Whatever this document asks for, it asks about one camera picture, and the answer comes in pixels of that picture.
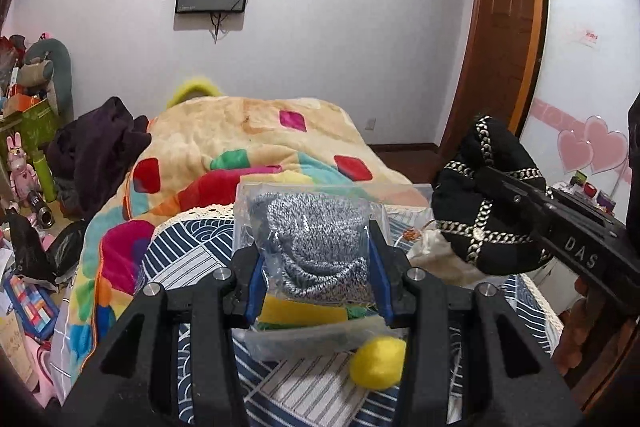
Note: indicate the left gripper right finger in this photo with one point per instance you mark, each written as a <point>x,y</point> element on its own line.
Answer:
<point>387,268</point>

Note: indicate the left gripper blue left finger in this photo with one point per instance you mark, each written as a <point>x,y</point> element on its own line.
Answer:
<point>250,286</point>

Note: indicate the white drawstring pouch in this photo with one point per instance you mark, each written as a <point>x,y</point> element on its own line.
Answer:
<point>433,253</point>

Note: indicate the grey knitted headband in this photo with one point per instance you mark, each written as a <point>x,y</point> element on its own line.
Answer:
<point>315,245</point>

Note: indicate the black beret with chain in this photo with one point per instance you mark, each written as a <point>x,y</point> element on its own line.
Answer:
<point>483,224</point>

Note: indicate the yellow felt ball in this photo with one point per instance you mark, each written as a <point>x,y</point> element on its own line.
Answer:
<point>378,364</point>

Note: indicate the person's right hand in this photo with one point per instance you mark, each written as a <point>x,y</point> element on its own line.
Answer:
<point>570,350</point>

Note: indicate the clear plastic storage box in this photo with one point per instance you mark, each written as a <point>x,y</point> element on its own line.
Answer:
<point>396,207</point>

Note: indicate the blue patterned bed cover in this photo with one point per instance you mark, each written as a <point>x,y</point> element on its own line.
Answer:
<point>288,391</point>

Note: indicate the colourful fleece blanket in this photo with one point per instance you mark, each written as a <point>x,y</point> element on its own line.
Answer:
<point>200,151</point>

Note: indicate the wooden wardrobe door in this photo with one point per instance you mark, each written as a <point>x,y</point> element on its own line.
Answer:
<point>493,68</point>

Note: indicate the yellow plush behind bed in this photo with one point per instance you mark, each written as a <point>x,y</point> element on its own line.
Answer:
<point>196,87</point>

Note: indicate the dark purple blanket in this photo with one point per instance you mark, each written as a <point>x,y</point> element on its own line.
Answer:
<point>90,157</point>

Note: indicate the pink rabbit toy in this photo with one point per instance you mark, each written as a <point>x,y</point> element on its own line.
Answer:
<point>23,177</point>

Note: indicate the green cardboard box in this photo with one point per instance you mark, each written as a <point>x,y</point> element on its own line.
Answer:
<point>37,126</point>

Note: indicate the grey plush toy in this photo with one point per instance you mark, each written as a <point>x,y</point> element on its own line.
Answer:
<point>47,67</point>

